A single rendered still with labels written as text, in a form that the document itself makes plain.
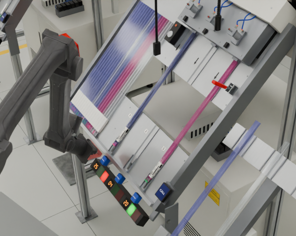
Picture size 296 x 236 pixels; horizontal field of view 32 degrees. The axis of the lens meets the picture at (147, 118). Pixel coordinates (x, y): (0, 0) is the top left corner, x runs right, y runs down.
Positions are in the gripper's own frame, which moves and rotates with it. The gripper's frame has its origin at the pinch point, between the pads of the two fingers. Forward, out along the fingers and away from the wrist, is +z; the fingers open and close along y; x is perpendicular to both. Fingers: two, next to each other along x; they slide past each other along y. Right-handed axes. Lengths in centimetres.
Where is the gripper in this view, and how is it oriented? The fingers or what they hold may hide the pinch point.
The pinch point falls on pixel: (99, 154)
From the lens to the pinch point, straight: 186.4
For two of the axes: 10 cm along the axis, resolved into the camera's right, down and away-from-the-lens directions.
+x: -5.8, 8.0, 1.7
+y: -5.3, -5.3, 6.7
